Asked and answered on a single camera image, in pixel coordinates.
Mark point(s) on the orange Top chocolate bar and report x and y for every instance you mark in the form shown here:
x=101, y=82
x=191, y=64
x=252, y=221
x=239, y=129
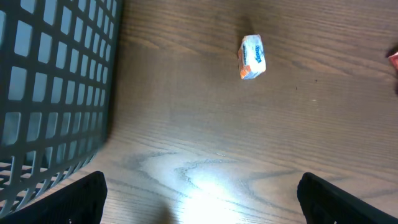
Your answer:
x=393, y=58

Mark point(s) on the grey plastic mesh basket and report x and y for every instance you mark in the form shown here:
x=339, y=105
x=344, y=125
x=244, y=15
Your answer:
x=57, y=60

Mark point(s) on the small orange white candy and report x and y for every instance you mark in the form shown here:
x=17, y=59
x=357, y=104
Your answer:
x=251, y=57

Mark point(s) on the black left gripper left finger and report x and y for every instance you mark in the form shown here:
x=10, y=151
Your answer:
x=79, y=202

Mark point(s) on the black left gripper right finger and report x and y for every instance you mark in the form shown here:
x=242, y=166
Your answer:
x=325, y=203

